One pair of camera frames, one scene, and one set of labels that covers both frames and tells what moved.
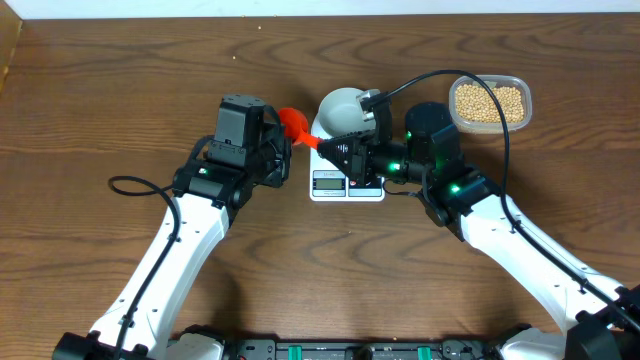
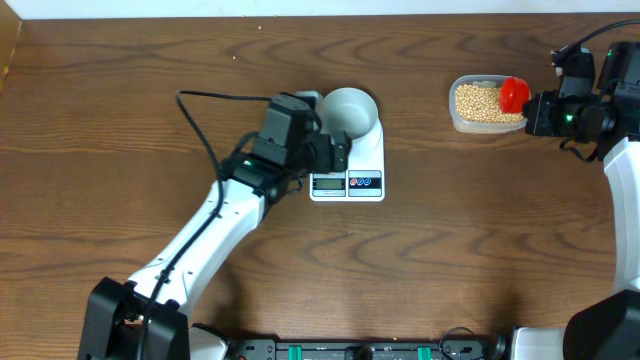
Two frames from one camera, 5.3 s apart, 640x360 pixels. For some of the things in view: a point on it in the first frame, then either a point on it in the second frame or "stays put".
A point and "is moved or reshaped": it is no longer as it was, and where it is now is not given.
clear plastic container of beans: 474,111 stays put
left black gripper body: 268,161 -> 310,156
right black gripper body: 389,160 -> 557,117
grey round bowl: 340,113 stays put
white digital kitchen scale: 329,184 stays put
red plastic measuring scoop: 296,128 is moved or reshaped
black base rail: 361,350 stays put
